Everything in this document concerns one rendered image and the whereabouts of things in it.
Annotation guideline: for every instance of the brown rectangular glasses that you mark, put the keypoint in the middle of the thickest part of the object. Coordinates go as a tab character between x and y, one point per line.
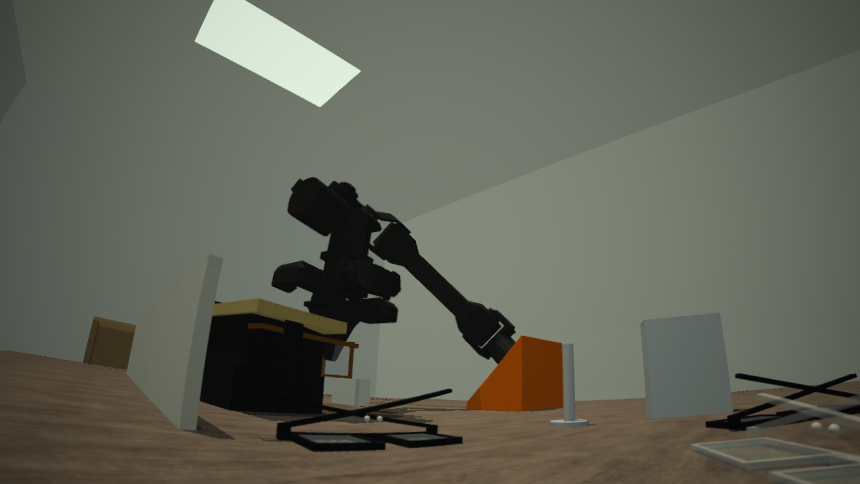
342	362

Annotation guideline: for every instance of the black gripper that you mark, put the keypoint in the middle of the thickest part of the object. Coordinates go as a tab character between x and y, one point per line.
328	300

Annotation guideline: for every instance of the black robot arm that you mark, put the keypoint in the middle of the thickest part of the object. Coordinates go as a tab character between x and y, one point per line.
334	210

